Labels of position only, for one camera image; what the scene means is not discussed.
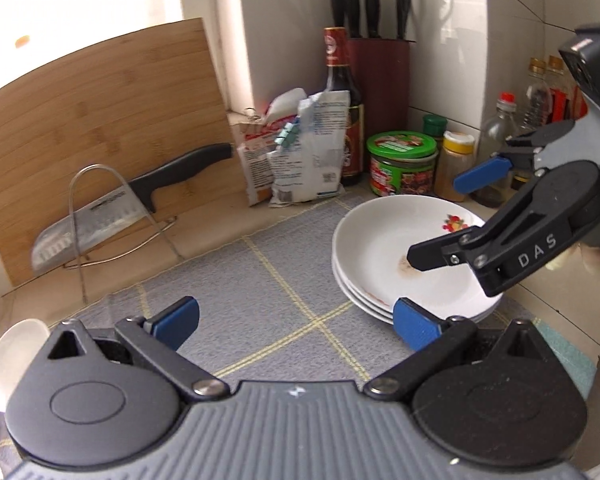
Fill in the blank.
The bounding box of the grey plaid mat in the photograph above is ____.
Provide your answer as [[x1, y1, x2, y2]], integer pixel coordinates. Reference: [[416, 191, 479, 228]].
[[0, 195, 598, 480]]

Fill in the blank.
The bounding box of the green-lid sauce jar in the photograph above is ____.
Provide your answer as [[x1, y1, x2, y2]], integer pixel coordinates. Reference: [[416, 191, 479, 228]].
[[366, 131, 440, 197]]

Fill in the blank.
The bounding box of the black-handled cleaver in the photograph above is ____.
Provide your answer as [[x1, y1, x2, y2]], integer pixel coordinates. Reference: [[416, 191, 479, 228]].
[[30, 142, 234, 270]]

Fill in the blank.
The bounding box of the white packet with blue print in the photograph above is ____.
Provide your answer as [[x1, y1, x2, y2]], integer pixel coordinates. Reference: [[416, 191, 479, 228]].
[[267, 90, 351, 208]]

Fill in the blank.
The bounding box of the stack of white plates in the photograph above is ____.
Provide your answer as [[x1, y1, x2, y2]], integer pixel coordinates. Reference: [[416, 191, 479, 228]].
[[332, 195, 503, 316]]

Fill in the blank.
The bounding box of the metal wire knife rack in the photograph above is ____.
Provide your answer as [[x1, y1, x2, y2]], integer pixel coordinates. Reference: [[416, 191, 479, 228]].
[[62, 164, 186, 303]]

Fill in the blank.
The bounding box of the glass bottle with red cap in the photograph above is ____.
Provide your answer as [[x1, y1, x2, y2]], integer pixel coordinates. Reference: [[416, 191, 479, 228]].
[[477, 92, 518, 208]]

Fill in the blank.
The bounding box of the dark soy sauce bottle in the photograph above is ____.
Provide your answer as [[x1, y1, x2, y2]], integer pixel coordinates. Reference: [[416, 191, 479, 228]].
[[322, 26, 366, 187]]

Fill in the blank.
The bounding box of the white bowl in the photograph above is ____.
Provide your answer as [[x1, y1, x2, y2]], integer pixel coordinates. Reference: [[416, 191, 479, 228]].
[[0, 320, 51, 411]]

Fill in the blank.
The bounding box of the wooden cutting board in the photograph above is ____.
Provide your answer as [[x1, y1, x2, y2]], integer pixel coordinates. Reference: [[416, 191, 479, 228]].
[[0, 17, 246, 298]]

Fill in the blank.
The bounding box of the green-cap bottle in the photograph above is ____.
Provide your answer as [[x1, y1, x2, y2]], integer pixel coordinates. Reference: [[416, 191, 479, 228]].
[[422, 115, 448, 142]]

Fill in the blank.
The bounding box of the yellow-lid spice jar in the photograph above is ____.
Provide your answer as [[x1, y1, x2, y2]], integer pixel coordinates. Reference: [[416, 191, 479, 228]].
[[434, 131, 476, 203]]

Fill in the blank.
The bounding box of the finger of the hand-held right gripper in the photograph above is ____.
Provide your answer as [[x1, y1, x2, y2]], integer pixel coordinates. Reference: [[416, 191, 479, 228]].
[[454, 119, 578, 194], [407, 169, 556, 274]]

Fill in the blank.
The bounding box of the red box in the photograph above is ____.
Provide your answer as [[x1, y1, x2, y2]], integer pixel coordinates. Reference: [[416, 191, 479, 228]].
[[550, 87, 583, 123]]

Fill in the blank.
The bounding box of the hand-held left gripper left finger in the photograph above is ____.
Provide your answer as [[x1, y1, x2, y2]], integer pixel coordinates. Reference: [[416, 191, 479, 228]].
[[47, 296, 230, 403]]

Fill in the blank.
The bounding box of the wall hook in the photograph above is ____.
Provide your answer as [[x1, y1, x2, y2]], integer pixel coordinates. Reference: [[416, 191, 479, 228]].
[[437, 0, 453, 36]]

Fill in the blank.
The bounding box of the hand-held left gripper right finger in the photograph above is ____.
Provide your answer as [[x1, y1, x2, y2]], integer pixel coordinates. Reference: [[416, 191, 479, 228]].
[[364, 297, 543, 403]]

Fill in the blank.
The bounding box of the dark red knife block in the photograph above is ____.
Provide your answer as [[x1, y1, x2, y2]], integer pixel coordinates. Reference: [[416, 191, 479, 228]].
[[347, 37, 412, 133]]

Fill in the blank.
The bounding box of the red and white packet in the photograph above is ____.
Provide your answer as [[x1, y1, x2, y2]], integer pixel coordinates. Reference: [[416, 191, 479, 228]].
[[237, 87, 308, 207]]

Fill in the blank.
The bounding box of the green binder clip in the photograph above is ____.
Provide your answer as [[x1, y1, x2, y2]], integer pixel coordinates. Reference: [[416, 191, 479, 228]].
[[275, 120, 301, 151]]

